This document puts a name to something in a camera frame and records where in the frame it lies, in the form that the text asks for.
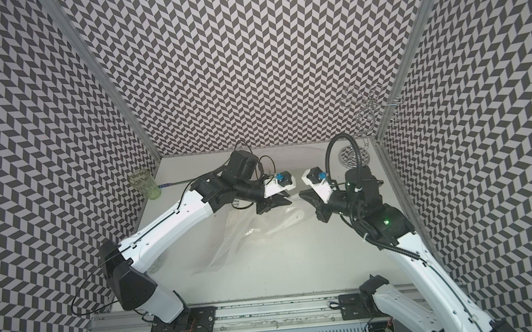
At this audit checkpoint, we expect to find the clear plastic vacuum bag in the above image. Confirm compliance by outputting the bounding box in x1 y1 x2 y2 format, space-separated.
183 135 346 275

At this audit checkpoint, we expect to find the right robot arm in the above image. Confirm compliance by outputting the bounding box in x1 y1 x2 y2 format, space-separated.
299 167 515 332

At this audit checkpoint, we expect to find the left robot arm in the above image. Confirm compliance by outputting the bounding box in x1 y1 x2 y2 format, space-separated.
99 150 296 324

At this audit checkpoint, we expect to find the green glass cup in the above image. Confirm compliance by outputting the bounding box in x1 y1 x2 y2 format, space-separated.
128 169 161 200

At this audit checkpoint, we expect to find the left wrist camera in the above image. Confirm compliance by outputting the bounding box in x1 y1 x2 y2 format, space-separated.
263 171 296 198

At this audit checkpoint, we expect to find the purple handled utensil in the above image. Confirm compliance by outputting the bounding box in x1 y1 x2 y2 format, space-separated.
158 178 196 189

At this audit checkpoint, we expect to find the chrome wire mug stand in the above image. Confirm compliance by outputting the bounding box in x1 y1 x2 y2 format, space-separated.
340 85 404 168

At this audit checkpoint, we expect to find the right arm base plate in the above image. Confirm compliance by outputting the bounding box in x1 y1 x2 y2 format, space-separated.
337 293 381 321

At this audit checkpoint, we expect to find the aluminium front rail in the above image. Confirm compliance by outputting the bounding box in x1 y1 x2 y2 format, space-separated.
79 279 479 332

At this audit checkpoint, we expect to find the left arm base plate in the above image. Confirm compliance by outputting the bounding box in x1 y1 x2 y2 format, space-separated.
150 306 218 332

